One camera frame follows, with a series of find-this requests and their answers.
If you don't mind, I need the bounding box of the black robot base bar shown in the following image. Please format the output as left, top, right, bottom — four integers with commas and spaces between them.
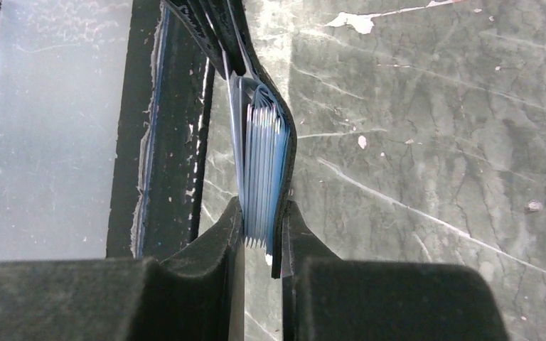
106, 1, 215, 260

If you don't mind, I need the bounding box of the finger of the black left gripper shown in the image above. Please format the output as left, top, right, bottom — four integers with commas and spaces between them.
163, 0, 235, 78

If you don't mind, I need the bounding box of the black leather card holder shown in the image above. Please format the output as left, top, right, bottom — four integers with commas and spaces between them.
208, 1, 296, 278

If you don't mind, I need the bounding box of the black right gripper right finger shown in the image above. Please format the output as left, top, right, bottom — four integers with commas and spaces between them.
281, 201, 508, 340

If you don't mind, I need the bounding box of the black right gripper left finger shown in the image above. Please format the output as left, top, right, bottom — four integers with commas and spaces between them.
0, 197, 245, 340

